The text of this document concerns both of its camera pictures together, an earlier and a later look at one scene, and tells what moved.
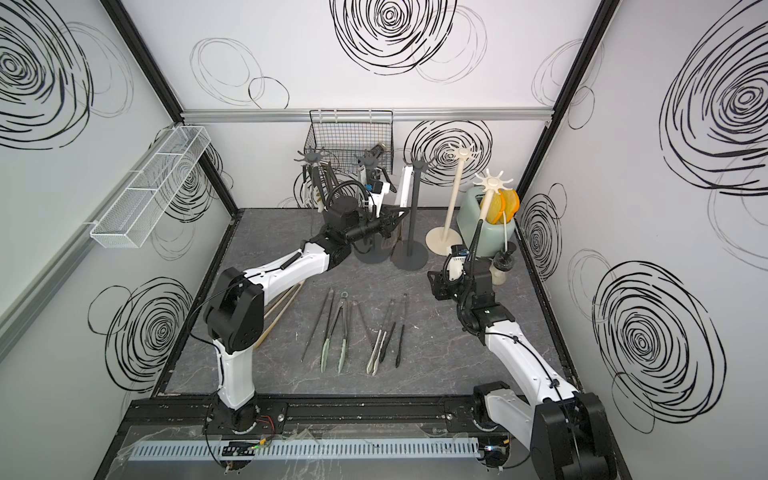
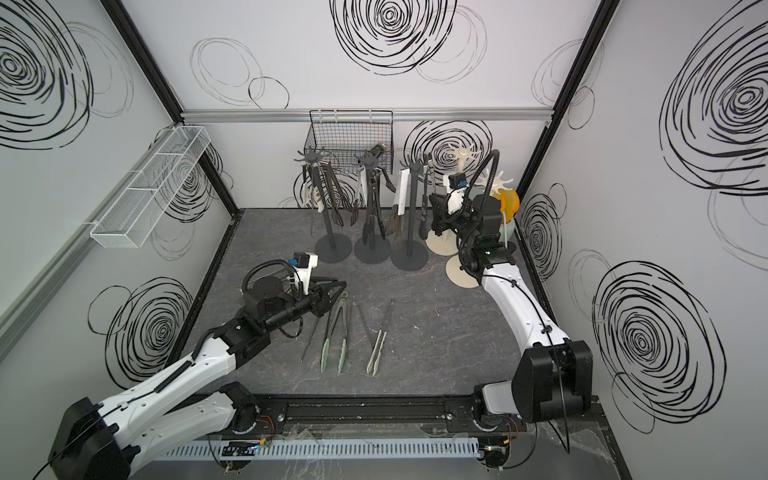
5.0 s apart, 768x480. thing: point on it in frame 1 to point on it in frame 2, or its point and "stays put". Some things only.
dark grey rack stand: [412, 255] stays put
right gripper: [441, 284] to [442, 215]
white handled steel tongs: [320, 206] stays put
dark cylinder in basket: [377, 150] stays put
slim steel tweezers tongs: [352, 322] stays put
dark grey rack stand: [377, 249] stays put
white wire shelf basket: [127, 222] stays put
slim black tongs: [398, 358] to [425, 220]
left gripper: [384, 221] to [318, 299]
